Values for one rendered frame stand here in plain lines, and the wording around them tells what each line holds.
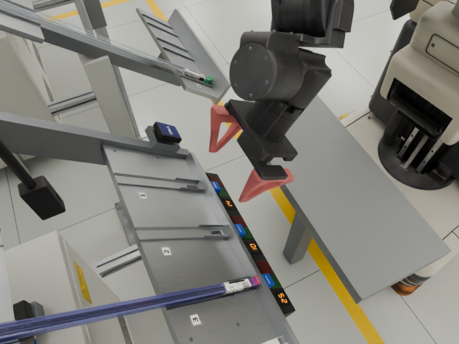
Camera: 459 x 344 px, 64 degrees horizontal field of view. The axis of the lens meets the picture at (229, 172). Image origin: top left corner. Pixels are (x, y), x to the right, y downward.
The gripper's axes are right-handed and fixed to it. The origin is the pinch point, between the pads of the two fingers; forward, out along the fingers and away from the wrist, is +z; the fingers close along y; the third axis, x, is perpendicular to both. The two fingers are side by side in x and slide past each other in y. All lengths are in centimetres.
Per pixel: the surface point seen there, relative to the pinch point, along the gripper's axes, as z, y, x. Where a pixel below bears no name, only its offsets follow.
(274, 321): 15.5, 18.7, 8.8
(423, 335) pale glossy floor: 44, 37, 96
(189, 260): 14.5, 5.7, -2.2
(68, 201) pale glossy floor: 99, -70, 17
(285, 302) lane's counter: 18.6, 16.0, 16.4
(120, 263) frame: 63, -20, 12
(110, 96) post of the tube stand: 23, -45, 3
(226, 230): 15.6, 0.9, 9.1
